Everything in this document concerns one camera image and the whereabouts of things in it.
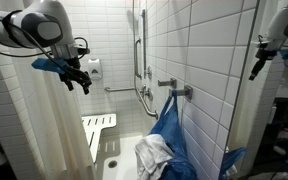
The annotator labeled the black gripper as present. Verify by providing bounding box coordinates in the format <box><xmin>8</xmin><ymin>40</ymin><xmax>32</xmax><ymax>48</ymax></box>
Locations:
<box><xmin>58</xmin><ymin>57</ymin><xmax>92</xmax><ymax>95</ymax></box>

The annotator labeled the white towel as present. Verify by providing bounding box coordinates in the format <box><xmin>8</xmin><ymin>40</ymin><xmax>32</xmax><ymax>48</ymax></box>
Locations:
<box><xmin>134</xmin><ymin>134</ymin><xmax>175</xmax><ymax>180</ymax></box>

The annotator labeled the white slotted shower seat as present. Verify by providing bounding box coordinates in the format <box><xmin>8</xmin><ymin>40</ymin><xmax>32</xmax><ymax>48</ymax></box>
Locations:
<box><xmin>81</xmin><ymin>113</ymin><xmax>117</xmax><ymax>164</ymax></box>

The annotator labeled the long bent steel grab bar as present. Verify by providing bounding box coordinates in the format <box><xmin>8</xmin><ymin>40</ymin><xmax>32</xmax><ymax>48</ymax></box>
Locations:
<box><xmin>104</xmin><ymin>85</ymin><xmax>160</xmax><ymax>120</ymax></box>

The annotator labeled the white shower curtain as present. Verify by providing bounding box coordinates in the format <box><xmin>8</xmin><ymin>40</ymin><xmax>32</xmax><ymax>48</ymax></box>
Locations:
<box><xmin>0</xmin><ymin>33</ymin><xmax>98</xmax><ymax>180</ymax></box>

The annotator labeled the short vertical steel grab bar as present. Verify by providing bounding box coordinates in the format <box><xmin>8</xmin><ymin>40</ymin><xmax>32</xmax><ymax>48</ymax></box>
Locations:
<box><xmin>133</xmin><ymin>38</ymin><xmax>142</xmax><ymax>80</ymax></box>

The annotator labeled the oval chrome shower valve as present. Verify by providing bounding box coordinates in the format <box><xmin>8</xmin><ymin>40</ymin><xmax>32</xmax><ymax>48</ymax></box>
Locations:
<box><xmin>145</xmin><ymin>87</ymin><xmax>154</xmax><ymax>102</ymax></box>

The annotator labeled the round chrome shower valve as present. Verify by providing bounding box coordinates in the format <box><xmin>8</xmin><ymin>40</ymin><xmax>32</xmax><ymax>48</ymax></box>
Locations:
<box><xmin>146</xmin><ymin>65</ymin><xmax>153</xmax><ymax>80</ymax></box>

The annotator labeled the blue plastic bag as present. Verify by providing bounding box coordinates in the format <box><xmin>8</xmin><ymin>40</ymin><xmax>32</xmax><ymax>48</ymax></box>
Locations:
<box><xmin>147</xmin><ymin>89</ymin><xmax>198</xmax><ymax>180</ymax></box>

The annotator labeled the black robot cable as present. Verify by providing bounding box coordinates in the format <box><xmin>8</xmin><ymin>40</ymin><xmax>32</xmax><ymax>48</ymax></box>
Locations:
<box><xmin>0</xmin><ymin>11</ymin><xmax>92</xmax><ymax>86</ymax></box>

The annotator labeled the chrome hose outlet fitting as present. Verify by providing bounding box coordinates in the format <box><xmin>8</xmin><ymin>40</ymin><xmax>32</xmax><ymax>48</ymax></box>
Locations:
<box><xmin>139</xmin><ymin>84</ymin><xmax>147</xmax><ymax>98</ymax></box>

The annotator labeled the steel wall hook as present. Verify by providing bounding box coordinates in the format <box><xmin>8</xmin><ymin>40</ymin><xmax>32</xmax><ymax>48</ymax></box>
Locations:
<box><xmin>168</xmin><ymin>84</ymin><xmax>194</xmax><ymax>101</ymax></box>
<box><xmin>157</xmin><ymin>77</ymin><xmax>178</xmax><ymax>89</ymax></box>

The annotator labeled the large wall mirror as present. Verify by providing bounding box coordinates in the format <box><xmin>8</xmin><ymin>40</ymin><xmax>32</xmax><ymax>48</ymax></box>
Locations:
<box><xmin>218</xmin><ymin>0</ymin><xmax>288</xmax><ymax>180</ymax></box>

